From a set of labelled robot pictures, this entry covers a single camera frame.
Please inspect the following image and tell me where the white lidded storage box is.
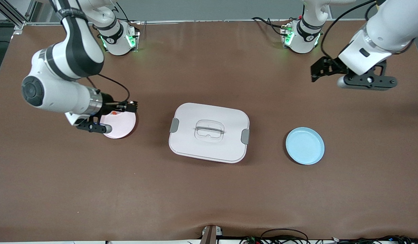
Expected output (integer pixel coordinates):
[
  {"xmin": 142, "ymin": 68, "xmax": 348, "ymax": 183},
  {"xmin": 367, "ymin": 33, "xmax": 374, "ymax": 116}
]
[{"xmin": 168, "ymin": 102, "xmax": 250, "ymax": 164}]

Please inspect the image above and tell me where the pink round plate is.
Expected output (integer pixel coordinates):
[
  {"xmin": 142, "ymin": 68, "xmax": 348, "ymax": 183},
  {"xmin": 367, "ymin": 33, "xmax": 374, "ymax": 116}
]
[{"xmin": 102, "ymin": 110, "xmax": 137, "ymax": 139}]

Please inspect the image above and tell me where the light blue round plate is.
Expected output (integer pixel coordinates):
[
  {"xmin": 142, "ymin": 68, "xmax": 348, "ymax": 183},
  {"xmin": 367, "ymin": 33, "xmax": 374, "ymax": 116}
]
[{"xmin": 285, "ymin": 127, "xmax": 325, "ymax": 165}]

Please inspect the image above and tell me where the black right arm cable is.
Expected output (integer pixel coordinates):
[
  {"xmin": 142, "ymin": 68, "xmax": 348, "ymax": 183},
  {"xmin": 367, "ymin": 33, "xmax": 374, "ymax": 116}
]
[{"xmin": 86, "ymin": 73, "xmax": 131, "ymax": 104}]

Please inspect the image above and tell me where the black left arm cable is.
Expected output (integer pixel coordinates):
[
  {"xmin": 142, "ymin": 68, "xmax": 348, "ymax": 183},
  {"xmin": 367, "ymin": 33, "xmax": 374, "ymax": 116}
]
[{"xmin": 321, "ymin": 0, "xmax": 377, "ymax": 64}]

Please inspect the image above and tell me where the black arm base cable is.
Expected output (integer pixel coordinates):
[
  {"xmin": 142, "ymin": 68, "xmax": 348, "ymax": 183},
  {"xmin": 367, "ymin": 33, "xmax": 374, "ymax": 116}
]
[{"xmin": 252, "ymin": 16, "xmax": 291, "ymax": 36}]

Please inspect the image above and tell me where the clear lid handle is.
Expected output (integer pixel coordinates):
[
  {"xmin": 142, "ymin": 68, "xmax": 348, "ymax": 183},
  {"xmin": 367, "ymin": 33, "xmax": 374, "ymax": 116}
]
[{"xmin": 195, "ymin": 120, "xmax": 225, "ymax": 143}]

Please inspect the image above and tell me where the aluminium frame profile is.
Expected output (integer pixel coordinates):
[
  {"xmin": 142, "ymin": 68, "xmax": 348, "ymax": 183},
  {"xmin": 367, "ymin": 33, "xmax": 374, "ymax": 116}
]
[{"xmin": 0, "ymin": 0, "xmax": 36, "ymax": 35}]

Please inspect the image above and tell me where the brown camera mount post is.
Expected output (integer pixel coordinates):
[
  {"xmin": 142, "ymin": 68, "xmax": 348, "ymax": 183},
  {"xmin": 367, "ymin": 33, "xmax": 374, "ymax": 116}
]
[{"xmin": 200, "ymin": 225, "xmax": 223, "ymax": 244}]

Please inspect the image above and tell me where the black cable bundle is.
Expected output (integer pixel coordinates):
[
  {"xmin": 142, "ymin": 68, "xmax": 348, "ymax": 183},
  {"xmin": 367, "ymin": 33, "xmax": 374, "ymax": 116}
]
[
  {"xmin": 239, "ymin": 228, "xmax": 311, "ymax": 244},
  {"xmin": 331, "ymin": 235, "xmax": 418, "ymax": 244}
]

